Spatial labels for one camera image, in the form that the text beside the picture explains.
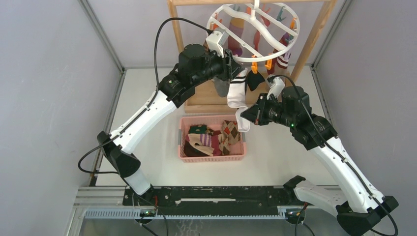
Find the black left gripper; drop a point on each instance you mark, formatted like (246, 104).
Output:
(227, 72)

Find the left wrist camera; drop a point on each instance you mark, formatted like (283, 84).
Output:
(216, 40)

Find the white black striped sock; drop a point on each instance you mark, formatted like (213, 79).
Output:
(236, 99)

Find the green yellow dotted sock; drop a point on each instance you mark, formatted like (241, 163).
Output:
(197, 129)

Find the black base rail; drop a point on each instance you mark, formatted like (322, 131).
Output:
(215, 201)

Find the wooden hanger rack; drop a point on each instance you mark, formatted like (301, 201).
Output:
(205, 100)

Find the white round clip hanger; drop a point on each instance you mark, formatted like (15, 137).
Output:
(257, 33)

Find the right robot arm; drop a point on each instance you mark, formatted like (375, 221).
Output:
(358, 206)

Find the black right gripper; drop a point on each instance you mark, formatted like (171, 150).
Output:
(251, 113)

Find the pink perforated plastic basket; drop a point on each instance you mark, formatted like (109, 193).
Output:
(213, 123)

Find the beige purple striped sock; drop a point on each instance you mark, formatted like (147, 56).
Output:
(205, 143)

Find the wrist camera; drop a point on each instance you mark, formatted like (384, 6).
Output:
(276, 85)
(216, 40)

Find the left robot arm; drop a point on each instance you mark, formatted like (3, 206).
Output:
(195, 66)

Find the grey sock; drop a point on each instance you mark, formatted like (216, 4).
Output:
(221, 87)

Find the taupe sock red-white cuff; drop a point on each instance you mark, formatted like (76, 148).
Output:
(283, 60)

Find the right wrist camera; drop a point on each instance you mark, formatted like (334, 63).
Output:
(276, 85)

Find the beige orange green argyle sock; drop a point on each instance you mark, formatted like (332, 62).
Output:
(229, 136)

